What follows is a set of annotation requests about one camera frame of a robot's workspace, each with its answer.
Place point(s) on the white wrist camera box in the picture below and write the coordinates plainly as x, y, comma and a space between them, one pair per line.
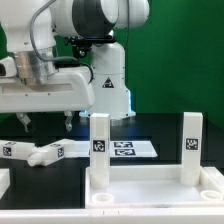
7, 68

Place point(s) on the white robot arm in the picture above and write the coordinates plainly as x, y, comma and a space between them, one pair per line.
63, 57

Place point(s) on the white block left edge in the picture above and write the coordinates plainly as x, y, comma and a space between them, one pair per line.
4, 181

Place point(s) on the white front rail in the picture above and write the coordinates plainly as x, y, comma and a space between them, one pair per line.
114, 216

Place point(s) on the marker tag sheet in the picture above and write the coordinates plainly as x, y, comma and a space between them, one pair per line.
119, 149

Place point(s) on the white desk top tray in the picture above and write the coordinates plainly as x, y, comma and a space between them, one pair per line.
155, 186

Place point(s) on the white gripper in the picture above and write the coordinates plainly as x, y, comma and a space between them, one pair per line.
68, 90

